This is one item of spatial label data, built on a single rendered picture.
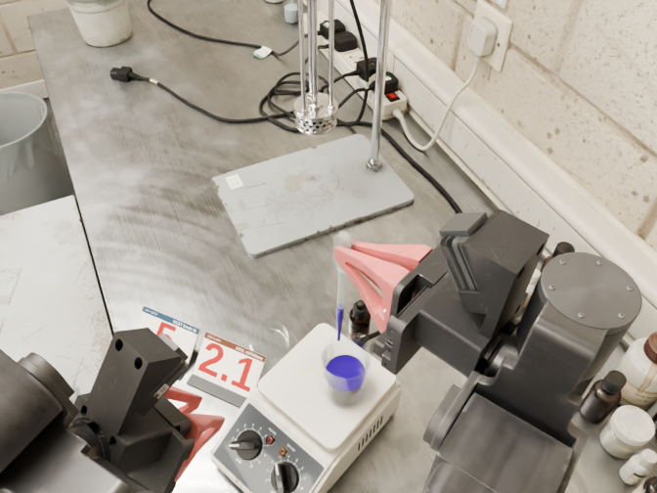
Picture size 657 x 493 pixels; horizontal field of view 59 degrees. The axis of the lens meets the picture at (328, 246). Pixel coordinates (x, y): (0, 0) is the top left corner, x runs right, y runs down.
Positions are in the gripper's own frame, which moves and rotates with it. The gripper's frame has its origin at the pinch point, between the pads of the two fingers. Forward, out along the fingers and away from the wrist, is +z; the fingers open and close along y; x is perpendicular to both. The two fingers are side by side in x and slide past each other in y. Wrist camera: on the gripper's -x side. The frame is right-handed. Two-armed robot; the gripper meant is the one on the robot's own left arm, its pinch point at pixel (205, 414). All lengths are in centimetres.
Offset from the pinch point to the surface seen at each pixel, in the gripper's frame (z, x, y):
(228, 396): 13.1, 5.5, 5.9
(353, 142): 50, -28, 26
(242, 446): 5.8, 4.1, -2.6
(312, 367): 12.7, -5.2, -2.8
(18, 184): 72, 38, 149
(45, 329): 5.8, 12.1, 33.1
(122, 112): 34, -13, 67
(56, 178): 85, 34, 149
